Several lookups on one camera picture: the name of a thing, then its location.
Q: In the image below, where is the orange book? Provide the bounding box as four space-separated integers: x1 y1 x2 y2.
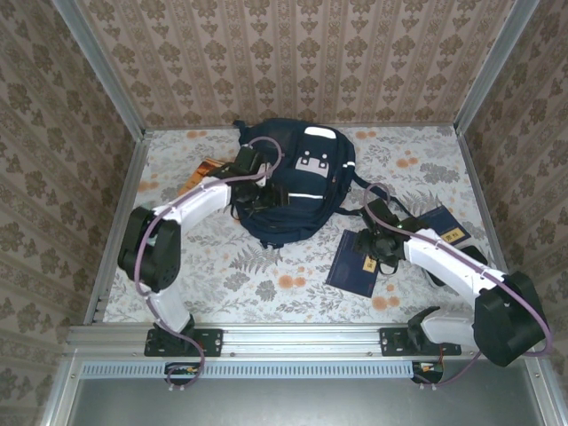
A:
189 160 223 192

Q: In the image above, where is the navy book with yellow label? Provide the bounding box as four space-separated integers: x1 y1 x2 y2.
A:
325 228 381 298
416 206 471 248

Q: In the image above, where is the navy blue backpack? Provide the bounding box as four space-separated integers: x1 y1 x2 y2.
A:
229 118 416 249

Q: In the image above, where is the grey metal panel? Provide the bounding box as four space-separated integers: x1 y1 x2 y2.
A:
39 354 568 426

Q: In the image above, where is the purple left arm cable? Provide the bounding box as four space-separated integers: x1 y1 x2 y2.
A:
132 136 285 394

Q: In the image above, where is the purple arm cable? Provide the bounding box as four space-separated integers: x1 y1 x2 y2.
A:
132 136 285 394
363 182 554 390

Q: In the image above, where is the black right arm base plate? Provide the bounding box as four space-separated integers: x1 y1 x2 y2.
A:
379 327 462 357

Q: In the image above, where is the aluminium side rail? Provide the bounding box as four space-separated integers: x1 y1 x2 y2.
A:
452 123 527 323
83 130 154 325

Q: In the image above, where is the aluminium front rail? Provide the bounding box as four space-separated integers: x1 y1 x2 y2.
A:
64 322 545 356

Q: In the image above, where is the grey slotted cable duct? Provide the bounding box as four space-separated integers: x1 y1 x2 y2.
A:
81 359 416 380

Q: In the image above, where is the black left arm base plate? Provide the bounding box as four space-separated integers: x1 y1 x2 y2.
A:
144 327 224 358

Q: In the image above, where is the aluminium corner post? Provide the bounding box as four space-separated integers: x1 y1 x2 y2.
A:
454 0 540 134
51 0 147 138

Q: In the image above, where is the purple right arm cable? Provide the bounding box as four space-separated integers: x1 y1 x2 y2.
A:
363 182 554 390

